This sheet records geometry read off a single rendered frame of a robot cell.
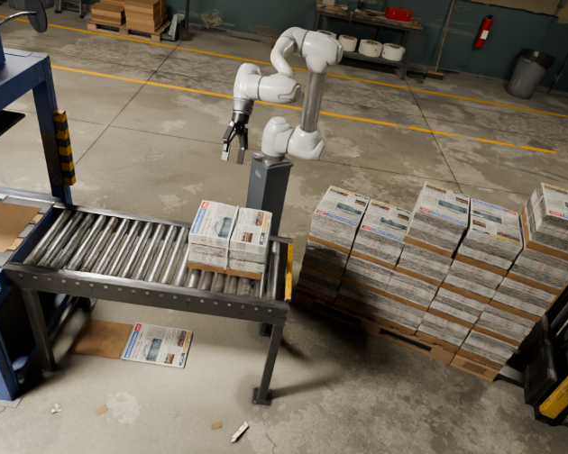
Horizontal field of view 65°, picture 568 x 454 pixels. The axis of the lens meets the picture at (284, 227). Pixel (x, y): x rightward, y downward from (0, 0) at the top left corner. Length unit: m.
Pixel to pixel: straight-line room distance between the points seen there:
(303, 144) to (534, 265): 1.45
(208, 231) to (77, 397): 1.24
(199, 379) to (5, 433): 1.00
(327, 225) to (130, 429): 1.59
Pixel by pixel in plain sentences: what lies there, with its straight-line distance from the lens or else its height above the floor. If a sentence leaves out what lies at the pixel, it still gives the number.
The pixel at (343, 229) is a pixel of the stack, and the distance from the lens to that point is 2.77.
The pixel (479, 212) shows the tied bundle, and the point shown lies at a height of 1.06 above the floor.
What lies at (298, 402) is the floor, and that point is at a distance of 2.83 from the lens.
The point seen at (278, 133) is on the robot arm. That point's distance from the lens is 2.72.
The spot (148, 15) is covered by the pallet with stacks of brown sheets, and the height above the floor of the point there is 0.38.
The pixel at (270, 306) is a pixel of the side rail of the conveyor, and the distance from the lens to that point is 2.16.
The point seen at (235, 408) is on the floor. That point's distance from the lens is 2.76.
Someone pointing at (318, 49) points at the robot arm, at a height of 1.77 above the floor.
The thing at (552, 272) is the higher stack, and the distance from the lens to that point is 2.83.
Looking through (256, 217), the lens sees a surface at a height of 1.03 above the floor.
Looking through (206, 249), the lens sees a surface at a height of 0.95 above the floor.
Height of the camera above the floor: 2.38
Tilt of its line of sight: 37 degrees down
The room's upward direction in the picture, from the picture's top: 11 degrees clockwise
